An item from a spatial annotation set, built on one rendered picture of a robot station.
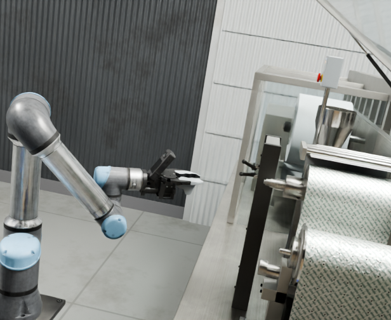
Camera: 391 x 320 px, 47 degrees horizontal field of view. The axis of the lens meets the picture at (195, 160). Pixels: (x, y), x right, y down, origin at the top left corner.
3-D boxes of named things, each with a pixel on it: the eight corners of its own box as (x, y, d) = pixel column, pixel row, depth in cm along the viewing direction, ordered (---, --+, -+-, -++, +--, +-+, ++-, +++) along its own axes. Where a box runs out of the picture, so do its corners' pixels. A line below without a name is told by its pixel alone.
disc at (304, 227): (291, 267, 115) (303, 214, 112) (293, 267, 115) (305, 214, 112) (292, 297, 101) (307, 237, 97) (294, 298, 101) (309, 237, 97)
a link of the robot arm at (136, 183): (128, 164, 152) (131, 174, 145) (141, 164, 153) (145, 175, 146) (125, 183, 155) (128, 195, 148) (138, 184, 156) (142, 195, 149)
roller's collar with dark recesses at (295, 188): (282, 192, 133) (286, 172, 131) (303, 197, 132) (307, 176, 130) (282, 199, 127) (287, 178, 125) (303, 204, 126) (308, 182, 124)
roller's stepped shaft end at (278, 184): (263, 185, 132) (265, 174, 131) (283, 189, 131) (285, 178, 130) (262, 188, 129) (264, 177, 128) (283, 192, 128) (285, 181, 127)
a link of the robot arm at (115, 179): (92, 186, 151) (94, 162, 149) (124, 187, 155) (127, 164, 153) (94, 194, 144) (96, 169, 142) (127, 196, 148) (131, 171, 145)
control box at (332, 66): (314, 84, 153) (321, 54, 151) (334, 87, 152) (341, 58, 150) (316, 86, 146) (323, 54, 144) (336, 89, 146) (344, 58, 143)
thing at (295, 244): (291, 235, 111) (294, 237, 103) (299, 237, 110) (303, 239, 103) (285, 265, 110) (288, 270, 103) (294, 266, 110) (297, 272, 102)
